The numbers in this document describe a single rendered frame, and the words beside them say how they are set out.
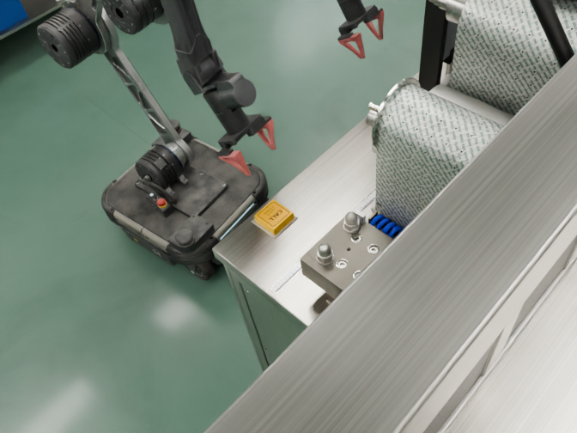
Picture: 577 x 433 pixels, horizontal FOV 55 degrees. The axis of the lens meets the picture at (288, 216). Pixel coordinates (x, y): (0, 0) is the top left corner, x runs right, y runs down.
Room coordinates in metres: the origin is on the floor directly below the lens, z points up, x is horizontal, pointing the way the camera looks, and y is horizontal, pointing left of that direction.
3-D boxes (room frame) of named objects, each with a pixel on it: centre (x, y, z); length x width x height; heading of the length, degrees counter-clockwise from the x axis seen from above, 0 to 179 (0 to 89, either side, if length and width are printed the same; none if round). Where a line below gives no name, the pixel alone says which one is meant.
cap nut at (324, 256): (0.63, -0.06, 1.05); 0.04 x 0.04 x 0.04
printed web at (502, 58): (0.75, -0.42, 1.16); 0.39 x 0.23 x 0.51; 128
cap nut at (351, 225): (0.69, -0.13, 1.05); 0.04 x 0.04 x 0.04
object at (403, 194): (0.64, -0.26, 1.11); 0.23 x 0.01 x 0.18; 38
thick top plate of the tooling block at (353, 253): (0.53, -0.19, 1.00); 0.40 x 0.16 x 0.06; 38
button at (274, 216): (0.85, 0.03, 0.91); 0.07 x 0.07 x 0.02; 38
